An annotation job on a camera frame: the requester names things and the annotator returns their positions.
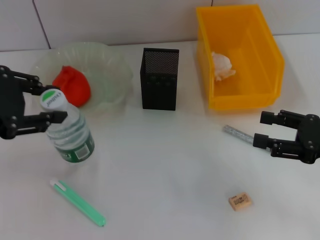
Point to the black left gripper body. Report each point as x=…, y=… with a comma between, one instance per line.
x=10, y=105

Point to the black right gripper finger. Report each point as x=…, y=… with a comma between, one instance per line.
x=261, y=140
x=267, y=117

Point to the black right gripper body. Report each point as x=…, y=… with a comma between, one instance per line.
x=308, y=140

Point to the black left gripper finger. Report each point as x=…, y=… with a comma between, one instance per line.
x=32, y=85
x=55, y=117

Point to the clear water bottle green label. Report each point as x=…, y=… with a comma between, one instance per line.
x=72, y=137

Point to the white paper ball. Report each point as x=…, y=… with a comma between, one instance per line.
x=222, y=66

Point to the mint green pen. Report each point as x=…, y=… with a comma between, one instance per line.
x=80, y=202

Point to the silver glitter pen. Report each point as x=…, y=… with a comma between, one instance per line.
x=237, y=132

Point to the tan eraser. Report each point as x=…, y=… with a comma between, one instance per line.
x=240, y=201

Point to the green glass fruit plate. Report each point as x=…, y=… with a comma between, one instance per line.
x=110, y=75

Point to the black mesh pen holder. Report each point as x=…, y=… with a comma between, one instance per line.
x=160, y=87

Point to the yellow plastic bin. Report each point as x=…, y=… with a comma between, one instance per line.
x=255, y=75

